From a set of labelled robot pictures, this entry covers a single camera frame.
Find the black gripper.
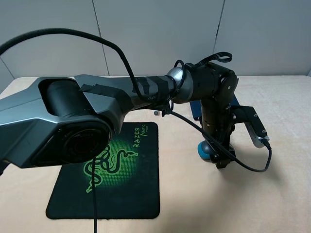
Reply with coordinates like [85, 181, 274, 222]
[201, 97, 235, 169]

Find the grey blue wireless mouse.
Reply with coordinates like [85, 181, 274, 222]
[197, 141, 233, 162]

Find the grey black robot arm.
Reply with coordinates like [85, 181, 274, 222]
[0, 63, 238, 169]

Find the dark blue notebook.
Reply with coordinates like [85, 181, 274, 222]
[190, 96, 240, 122]

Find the black green Razer mouse pad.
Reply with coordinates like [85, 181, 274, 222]
[46, 122, 160, 219]

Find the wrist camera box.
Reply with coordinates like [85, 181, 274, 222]
[230, 105, 271, 148]

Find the black camera cable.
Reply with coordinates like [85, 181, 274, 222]
[0, 28, 272, 233]

